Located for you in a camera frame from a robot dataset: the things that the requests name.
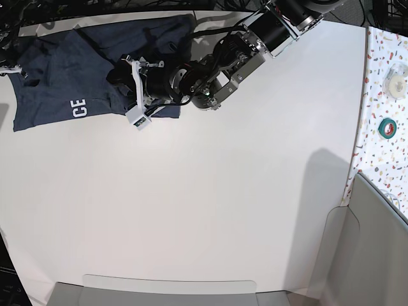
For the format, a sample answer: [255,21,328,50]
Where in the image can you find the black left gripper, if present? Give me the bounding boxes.
[106,60,179,105]

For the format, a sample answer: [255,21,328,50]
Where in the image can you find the dark blue t-shirt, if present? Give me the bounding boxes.
[9,15,193,131]

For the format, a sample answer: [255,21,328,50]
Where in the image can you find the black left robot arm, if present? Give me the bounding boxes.
[106,1,343,117]

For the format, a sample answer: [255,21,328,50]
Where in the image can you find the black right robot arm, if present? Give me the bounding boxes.
[1,1,37,73]

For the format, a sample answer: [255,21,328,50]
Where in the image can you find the grey bin front edge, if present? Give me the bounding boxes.
[47,274,289,306]

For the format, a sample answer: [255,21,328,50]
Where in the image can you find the green tape roll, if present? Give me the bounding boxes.
[378,118,397,139]

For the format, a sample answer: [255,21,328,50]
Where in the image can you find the terrazzo patterned side board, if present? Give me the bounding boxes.
[342,27,407,215]

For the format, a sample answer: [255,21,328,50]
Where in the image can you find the clear tape spool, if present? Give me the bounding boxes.
[382,62,407,100]

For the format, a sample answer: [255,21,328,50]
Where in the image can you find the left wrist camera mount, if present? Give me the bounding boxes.
[123,55,164,131]

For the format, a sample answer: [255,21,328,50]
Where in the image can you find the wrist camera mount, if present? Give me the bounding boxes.
[123,55,164,131]
[0,65,27,78]

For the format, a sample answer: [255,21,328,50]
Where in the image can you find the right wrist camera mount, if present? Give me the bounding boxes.
[0,65,27,78]

